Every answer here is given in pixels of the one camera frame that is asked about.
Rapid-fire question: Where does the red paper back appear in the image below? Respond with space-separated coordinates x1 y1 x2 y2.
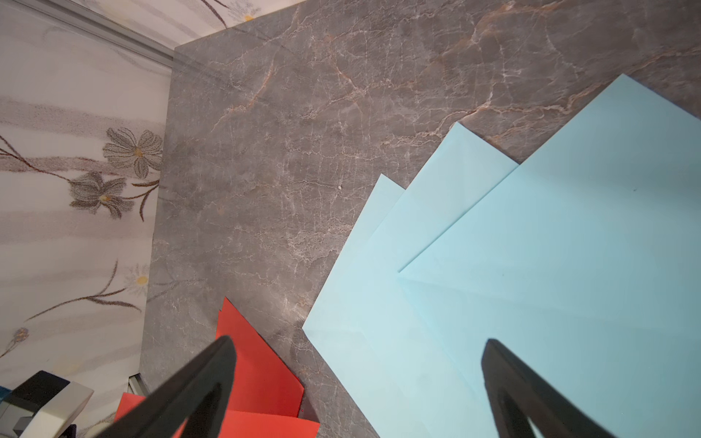
215 299 304 417

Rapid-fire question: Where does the light blue paper top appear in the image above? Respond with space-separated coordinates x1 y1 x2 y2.
399 76 700 437

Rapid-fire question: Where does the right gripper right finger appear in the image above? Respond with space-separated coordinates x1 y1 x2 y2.
481 339 613 438

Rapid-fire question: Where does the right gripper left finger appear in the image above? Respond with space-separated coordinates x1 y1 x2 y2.
100 336 237 438

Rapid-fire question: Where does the light blue paper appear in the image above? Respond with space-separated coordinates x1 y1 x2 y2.
399 76 700 437
301 173 494 438
341 121 520 438

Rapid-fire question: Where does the red paper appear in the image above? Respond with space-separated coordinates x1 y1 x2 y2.
215 299 304 417
218 410 319 438

